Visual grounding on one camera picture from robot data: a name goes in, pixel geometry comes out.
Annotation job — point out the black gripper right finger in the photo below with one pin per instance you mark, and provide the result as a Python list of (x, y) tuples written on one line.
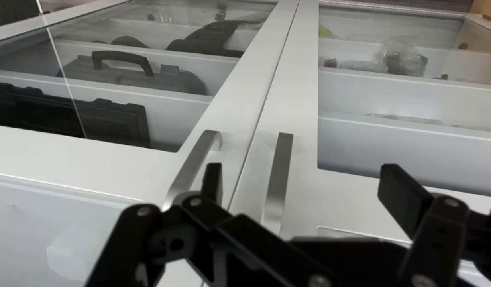
[(403, 197)]

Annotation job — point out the black plastic tool case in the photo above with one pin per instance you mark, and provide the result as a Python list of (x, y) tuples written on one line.
[(99, 119)]

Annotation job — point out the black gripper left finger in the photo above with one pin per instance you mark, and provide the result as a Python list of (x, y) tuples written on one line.
[(212, 181)]

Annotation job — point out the white glass cabinet door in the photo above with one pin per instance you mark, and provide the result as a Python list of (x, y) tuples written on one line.
[(61, 194), (360, 84)]

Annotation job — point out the black bag on shelf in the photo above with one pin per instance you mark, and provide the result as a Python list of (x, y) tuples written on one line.
[(211, 38)]

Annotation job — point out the silver door handle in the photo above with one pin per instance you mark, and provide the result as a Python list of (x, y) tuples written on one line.
[(190, 167), (276, 191)]

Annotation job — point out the grey plastic tool case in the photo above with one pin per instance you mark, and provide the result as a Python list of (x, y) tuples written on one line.
[(128, 68)]

